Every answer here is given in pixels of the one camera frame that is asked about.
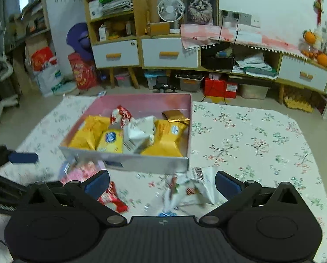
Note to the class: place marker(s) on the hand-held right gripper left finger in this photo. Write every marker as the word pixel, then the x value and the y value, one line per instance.
pixel 97 184

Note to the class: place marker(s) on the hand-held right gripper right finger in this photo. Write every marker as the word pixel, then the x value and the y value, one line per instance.
pixel 229 184

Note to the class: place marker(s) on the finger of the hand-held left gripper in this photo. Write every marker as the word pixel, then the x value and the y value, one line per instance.
pixel 23 158

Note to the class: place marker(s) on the red snack packet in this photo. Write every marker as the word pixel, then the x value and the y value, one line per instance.
pixel 115 202
pixel 121 115

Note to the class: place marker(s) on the white walnut print packet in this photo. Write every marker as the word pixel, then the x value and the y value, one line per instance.
pixel 199 180
pixel 138 137

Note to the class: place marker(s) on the yellow packet blue oval logo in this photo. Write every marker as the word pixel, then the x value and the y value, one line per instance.
pixel 110 142

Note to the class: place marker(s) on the plain yellow snack packet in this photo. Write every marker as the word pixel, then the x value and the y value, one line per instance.
pixel 86 134

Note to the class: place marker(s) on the clear cracker packet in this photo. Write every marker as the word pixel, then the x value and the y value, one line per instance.
pixel 167 213

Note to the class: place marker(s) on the large yellow snack packet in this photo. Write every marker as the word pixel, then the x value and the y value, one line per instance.
pixel 163 139

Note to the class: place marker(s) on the gold snack bar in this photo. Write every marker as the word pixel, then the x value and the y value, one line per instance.
pixel 174 116

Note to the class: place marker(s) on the pink silver cardboard box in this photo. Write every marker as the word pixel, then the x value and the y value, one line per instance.
pixel 141 101

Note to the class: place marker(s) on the small blue white packet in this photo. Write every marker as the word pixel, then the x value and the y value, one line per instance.
pixel 64 168

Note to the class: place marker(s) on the floral tablecloth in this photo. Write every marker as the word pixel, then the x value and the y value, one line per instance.
pixel 248 142

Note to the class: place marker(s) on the white office chair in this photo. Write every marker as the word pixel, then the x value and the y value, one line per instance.
pixel 3 104

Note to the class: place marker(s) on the white and red sack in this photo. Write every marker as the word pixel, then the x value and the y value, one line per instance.
pixel 49 79

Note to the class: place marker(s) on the round white base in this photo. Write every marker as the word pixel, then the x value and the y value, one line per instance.
pixel 67 87

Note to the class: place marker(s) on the yellow sheet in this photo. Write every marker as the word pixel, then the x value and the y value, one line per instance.
pixel 215 100

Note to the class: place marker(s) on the white power strip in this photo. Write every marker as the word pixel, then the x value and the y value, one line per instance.
pixel 101 93

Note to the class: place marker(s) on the clear storage bin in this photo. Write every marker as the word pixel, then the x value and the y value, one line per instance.
pixel 253 91

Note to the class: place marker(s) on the red box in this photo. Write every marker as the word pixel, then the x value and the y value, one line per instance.
pixel 218 87

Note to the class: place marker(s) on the red gift bag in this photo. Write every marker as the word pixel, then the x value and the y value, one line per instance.
pixel 82 74

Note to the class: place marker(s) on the yellow tray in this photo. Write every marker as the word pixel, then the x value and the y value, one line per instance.
pixel 297 104

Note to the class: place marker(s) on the pink lid storage bin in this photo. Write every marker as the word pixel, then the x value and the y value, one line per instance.
pixel 123 80

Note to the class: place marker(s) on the dark lid storage bin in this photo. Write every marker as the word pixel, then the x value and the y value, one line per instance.
pixel 189 85

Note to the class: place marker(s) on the brown cardboard carton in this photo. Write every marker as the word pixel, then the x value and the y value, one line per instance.
pixel 37 46

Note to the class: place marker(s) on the blue lid storage bin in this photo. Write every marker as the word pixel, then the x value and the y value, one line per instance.
pixel 152 80

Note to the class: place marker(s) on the black handheld device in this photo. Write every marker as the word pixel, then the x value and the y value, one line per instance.
pixel 162 83

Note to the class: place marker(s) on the folded clothes pile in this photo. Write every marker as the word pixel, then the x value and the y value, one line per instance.
pixel 251 65

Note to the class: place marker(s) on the black bag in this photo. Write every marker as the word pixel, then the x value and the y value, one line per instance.
pixel 215 63

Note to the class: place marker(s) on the wooden storage rack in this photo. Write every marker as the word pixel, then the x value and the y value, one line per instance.
pixel 37 31

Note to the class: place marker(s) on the purple plush toy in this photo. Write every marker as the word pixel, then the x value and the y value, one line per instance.
pixel 78 38

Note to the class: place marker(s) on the long wooden cabinet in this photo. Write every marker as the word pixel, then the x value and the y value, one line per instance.
pixel 275 60

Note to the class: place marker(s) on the small white box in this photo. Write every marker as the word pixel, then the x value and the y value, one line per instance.
pixel 103 33

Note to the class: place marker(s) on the pink runner cloth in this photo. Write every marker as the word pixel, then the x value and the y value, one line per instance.
pixel 201 37

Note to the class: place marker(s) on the bag of small oranges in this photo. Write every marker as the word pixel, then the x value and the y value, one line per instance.
pixel 308 53

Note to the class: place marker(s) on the orange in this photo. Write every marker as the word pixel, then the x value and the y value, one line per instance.
pixel 309 37
pixel 322 59

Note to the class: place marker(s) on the yellow bag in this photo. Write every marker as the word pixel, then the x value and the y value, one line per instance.
pixel 116 28

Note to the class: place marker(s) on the low cardboard box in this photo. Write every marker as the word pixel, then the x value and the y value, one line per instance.
pixel 158 29

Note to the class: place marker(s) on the stack of papers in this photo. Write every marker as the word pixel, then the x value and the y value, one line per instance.
pixel 116 5

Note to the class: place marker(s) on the framed cat picture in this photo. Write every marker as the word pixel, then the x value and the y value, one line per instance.
pixel 199 5

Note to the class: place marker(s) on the tall cardboard box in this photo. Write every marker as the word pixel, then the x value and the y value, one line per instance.
pixel 153 11

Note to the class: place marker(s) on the tall wooden shelf unit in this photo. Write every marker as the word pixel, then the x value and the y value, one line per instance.
pixel 140 5

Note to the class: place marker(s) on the small white fan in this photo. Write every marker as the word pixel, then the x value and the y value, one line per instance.
pixel 171 8

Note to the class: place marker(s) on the red hanging ornament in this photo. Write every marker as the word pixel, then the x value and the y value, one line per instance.
pixel 318 5

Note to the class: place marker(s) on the white wall socket panel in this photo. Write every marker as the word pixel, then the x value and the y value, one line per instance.
pixel 244 18

